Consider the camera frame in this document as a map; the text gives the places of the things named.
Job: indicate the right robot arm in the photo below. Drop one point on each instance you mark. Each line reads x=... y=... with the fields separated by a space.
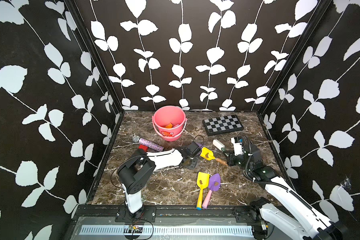
x=303 y=222

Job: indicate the white slotted cable duct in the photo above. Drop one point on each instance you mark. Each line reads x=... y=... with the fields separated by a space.
x=148 y=230

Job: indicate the black white checkerboard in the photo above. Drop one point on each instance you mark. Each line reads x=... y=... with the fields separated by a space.
x=222 y=125

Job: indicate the purple glitter microphone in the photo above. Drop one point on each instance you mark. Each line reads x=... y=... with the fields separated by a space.
x=147 y=143

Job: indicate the pink plastic bucket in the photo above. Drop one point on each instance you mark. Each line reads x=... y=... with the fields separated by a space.
x=169 y=122

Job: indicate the black front rail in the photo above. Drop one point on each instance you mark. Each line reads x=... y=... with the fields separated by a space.
x=120 y=213

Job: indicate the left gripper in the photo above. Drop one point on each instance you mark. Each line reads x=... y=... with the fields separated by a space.
x=192 y=166

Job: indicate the yellow shovel blue tip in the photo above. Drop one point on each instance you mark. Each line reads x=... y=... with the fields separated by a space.
x=202 y=182

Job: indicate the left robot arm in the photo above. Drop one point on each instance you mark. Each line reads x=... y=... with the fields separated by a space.
x=134 y=173

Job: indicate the small circuit board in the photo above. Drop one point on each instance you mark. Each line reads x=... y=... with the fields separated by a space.
x=133 y=230

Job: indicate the red small block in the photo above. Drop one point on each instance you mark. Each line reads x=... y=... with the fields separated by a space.
x=144 y=148

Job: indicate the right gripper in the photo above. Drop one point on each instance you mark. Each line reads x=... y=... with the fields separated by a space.
x=232 y=159

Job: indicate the purple round trowel pink handle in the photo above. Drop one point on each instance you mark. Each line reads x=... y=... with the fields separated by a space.
x=214 y=185

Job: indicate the yellow shovel wooden handle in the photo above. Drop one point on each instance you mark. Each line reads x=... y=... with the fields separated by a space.
x=209 y=155

